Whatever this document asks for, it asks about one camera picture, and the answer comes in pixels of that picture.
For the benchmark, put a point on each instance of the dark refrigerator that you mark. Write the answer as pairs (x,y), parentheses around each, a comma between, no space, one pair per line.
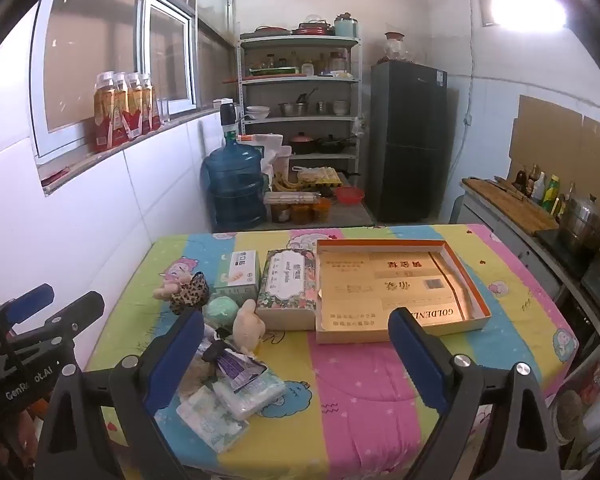
(407,145)

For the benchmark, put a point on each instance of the teal canister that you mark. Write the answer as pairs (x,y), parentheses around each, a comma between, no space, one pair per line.
(346,26)

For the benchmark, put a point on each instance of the leopard print scrunchie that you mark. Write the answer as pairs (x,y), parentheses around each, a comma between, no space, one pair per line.
(190,294)

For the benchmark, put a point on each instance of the banana bunch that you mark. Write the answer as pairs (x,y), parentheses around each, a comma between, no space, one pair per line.
(284,182)

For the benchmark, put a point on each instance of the floral tissue box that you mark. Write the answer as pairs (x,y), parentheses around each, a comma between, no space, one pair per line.
(286,285)

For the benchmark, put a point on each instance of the plush teddy bear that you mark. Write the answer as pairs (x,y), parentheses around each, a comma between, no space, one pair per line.
(199,375)

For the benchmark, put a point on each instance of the yellow-edged wipes packet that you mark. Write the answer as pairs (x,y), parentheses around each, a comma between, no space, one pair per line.
(245,372)

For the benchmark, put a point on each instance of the black wok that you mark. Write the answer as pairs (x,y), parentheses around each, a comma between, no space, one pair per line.
(335,145)

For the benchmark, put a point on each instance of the red plastic basin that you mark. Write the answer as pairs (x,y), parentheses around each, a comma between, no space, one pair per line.
(350,195)

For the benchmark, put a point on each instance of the white bowl stack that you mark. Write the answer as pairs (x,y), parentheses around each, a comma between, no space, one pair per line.
(257,112)

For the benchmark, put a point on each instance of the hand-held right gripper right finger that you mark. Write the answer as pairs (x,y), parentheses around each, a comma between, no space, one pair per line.
(420,355)

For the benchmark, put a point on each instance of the white floral tissue pack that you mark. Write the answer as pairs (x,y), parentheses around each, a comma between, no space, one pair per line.
(210,425)
(250,400)

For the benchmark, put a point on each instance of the sauce jar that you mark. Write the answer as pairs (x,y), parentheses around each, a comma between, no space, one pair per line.
(322,210)
(302,214)
(281,214)

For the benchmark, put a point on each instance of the clear plastic box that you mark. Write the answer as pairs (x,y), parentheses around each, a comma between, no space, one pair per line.
(290,198)

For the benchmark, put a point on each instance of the black induction cooker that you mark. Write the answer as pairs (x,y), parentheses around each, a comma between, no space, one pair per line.
(560,250)

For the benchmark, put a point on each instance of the shallow cardboard box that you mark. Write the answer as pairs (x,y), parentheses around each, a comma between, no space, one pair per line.
(380,285)

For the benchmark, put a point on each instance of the white sliding window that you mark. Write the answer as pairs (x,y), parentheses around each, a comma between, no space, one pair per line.
(90,50)

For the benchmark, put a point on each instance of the green tray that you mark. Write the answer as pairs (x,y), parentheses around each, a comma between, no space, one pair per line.
(274,70)

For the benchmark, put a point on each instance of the colourful printed blanket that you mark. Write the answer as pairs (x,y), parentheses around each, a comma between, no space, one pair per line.
(340,385)

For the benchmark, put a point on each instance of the grey counter cabinet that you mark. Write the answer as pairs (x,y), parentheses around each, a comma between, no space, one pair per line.
(520,250)

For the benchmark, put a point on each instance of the water pump dispenser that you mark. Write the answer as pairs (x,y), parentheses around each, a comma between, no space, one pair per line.
(227,120)

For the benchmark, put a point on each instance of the glass jar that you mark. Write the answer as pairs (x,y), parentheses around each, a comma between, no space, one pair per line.
(394,47)

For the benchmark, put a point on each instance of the cream plush toy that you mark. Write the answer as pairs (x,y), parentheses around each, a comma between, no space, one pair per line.
(247,327)

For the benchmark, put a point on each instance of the blue water jug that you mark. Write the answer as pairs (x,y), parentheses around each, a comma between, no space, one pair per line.
(232,185)

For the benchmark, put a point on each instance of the steel bowl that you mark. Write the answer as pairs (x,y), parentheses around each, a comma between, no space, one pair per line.
(292,109)

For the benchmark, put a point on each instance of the mint green bath sponge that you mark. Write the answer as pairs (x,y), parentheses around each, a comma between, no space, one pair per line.
(221,312)

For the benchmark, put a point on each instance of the green yellow bottle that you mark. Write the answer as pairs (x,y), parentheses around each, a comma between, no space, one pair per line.
(551,192)

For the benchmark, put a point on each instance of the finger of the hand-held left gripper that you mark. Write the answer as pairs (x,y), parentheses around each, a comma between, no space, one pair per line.
(70,320)
(30,302)

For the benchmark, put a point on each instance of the pink plush toy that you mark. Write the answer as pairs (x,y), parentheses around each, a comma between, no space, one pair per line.
(165,291)

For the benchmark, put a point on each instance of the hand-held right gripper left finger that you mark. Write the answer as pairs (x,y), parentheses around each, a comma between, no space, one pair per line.
(177,355)

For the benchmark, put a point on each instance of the steel steamer pot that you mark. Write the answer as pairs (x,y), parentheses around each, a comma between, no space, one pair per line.
(582,222)

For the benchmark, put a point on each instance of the green white carton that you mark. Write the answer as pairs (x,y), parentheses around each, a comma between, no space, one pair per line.
(237,275)

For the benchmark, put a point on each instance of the red lidded pan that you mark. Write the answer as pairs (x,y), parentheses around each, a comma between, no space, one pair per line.
(312,27)

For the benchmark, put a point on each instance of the black hair band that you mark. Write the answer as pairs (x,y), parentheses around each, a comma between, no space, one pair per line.
(220,349)

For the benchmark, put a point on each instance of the metal shelf rack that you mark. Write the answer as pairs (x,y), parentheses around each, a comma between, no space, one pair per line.
(300,80)

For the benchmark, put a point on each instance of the white sack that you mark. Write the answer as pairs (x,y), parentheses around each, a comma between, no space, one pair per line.
(270,152)

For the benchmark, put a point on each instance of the black pot red lid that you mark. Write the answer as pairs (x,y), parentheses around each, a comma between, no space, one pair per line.
(302,144)

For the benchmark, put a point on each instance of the small yellow bottle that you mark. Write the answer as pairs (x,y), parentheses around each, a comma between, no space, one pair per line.
(562,205)

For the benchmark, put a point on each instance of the white bottle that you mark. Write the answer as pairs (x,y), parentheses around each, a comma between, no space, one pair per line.
(539,187)

